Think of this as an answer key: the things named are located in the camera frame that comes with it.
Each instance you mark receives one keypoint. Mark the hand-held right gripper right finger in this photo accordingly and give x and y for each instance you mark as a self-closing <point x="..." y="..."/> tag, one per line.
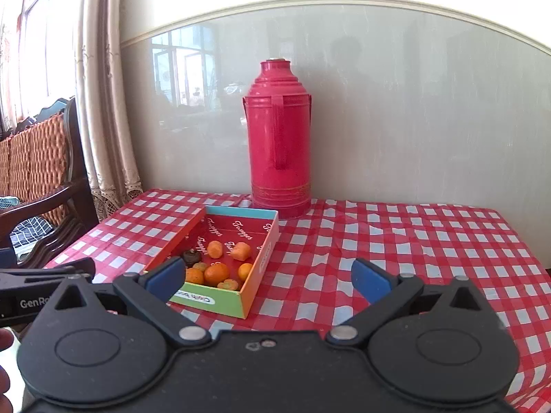
<point x="370" y="279"/>

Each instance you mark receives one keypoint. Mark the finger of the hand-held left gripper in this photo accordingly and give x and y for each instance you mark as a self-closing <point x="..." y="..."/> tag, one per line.
<point x="43" y="274"/>

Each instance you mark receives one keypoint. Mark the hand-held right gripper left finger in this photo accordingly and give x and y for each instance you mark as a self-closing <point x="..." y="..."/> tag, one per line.
<point x="165" y="277"/>

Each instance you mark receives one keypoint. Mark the small orange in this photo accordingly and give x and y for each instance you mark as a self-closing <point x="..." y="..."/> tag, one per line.
<point x="242" y="251"/>
<point x="215" y="249"/>
<point x="245" y="271"/>
<point x="194" y="275"/>

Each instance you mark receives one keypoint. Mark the dark brown fruit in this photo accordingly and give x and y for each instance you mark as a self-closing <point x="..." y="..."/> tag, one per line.
<point x="189" y="257"/>

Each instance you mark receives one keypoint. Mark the small mottled orange fruit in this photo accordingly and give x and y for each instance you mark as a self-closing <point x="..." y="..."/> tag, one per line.
<point x="228" y="285"/>
<point x="200" y="266"/>

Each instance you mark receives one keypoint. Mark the large orange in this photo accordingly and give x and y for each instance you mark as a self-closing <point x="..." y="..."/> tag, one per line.
<point x="216" y="274"/>

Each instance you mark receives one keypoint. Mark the red cardboard box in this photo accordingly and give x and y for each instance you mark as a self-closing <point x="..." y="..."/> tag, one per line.
<point x="241" y="228"/>

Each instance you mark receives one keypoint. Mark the person's left hand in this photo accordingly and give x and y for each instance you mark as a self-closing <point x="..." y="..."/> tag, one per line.
<point x="4" y="340"/>

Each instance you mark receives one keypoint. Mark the red white checkered tablecloth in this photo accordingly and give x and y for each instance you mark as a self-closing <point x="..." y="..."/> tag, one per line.
<point x="387" y="241"/>

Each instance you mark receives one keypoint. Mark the plaid cloth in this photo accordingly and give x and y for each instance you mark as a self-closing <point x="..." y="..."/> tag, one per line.
<point x="26" y="232"/>

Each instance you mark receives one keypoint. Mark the wooden chair woven back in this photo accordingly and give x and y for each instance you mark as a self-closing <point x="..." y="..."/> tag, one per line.
<point x="38" y="159"/>

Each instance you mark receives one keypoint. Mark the red thermos flask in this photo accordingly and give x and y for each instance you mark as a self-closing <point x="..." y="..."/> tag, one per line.
<point x="280" y="137"/>

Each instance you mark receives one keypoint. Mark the beige curtain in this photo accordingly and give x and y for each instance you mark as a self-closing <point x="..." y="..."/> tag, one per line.
<point x="107" y="116"/>

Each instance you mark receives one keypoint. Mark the window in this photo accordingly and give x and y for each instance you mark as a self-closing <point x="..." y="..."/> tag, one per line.
<point x="30" y="30"/>

